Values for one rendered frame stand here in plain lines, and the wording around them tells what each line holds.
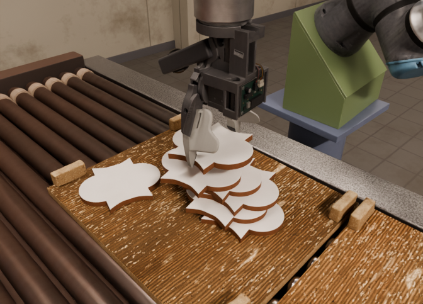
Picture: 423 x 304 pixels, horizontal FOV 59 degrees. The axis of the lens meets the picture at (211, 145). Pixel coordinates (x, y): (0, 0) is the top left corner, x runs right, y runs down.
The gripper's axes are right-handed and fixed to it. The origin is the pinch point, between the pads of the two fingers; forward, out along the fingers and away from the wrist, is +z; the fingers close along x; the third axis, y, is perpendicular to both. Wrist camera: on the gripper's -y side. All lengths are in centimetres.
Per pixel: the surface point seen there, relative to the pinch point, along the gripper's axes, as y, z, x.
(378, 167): -7, 103, 166
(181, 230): 2.1, 9.7, -9.8
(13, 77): -73, 9, 2
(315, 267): 21.1, 9.7, -3.0
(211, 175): 1.5, 4.2, -1.7
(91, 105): -46.4, 11.3, 8.0
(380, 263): 27.8, 9.8, 3.4
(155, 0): -257, 51, 223
